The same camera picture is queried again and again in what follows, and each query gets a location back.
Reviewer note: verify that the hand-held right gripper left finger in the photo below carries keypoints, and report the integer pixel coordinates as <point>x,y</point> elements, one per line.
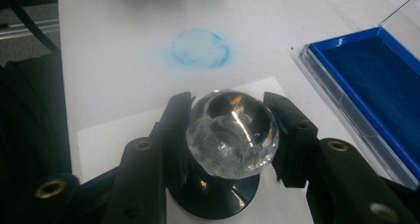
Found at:
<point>142,171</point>

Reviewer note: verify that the white table cover board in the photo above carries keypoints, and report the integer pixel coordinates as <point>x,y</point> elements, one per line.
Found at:
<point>115,35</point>

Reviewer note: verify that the aluminium floor rail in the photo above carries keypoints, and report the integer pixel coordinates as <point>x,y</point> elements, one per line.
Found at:
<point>29,29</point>

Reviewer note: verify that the white paper sheet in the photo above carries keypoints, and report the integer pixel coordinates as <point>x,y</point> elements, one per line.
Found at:
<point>105,144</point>

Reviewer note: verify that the blue case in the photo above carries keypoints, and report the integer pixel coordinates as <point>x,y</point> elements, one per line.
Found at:
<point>373,85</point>

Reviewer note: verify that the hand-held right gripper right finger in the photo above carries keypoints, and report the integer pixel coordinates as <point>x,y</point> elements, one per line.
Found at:
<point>336,177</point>

